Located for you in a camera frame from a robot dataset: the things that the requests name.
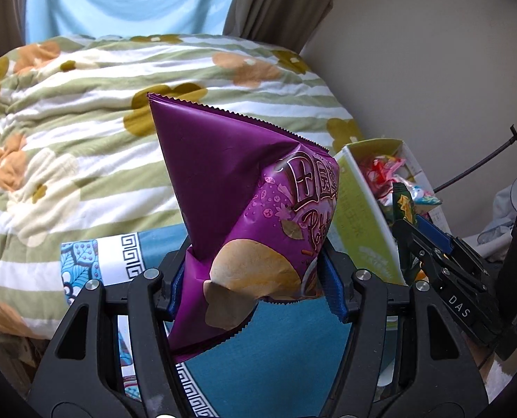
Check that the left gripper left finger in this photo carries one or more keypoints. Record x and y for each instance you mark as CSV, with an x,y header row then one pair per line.
x,y
80,374

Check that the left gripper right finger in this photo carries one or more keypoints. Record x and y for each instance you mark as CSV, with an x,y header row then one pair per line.
x,y
404,356

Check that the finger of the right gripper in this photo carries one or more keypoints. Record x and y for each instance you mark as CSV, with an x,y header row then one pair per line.
x,y
416,253
437,237

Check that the purple potato chip bag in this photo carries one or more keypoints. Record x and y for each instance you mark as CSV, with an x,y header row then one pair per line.
x,y
257,201

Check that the dark green snack packet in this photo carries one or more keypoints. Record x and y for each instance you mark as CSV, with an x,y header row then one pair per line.
x,y
403,204

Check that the blue red shrimp chip bag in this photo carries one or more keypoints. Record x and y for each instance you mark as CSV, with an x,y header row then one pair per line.
x,y
422,197

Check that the pink strawberry snack bag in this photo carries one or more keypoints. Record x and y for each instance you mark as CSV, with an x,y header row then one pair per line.
x,y
380,172

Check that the yellow-green cardboard snack box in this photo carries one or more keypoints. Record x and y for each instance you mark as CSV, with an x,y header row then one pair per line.
x,y
359,227

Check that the blue patterned table cloth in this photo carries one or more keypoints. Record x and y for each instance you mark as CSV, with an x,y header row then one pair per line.
x,y
281,365

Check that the floral striped bed quilt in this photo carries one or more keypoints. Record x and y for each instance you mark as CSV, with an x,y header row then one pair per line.
x,y
79,158

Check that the right beige curtain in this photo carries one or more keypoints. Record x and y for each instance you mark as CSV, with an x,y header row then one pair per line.
x,y
285,23

